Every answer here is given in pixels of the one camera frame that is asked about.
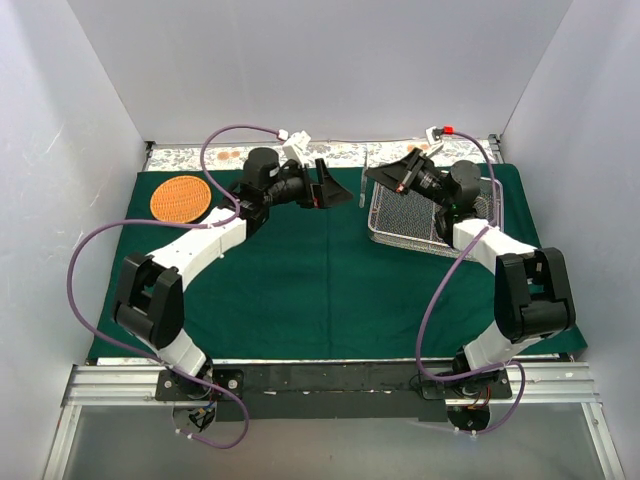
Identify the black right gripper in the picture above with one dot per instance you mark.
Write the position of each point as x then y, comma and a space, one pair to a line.
407, 171

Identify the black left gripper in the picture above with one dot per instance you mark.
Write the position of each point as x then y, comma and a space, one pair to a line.
314, 185

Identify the metal mesh instrument tray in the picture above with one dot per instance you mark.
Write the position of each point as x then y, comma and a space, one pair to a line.
407, 221

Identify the round woven bamboo tray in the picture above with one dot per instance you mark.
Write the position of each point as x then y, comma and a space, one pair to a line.
181, 199

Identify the steel tweezers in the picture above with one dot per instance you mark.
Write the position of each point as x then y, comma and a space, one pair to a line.
363, 181

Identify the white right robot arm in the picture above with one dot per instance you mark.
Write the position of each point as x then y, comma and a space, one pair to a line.
532, 294

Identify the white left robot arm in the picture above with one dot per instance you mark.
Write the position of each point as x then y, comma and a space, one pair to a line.
149, 298

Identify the floral patterned table mat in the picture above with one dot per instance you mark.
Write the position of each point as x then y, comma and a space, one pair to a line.
335, 154

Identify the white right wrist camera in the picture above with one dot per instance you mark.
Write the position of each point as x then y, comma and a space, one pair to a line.
435, 138

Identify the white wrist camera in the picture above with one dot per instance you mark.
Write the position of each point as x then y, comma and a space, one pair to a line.
294, 145
435, 138

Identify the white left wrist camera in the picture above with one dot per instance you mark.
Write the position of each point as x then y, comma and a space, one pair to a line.
294, 145

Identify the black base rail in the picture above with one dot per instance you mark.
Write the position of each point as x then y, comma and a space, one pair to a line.
278, 390

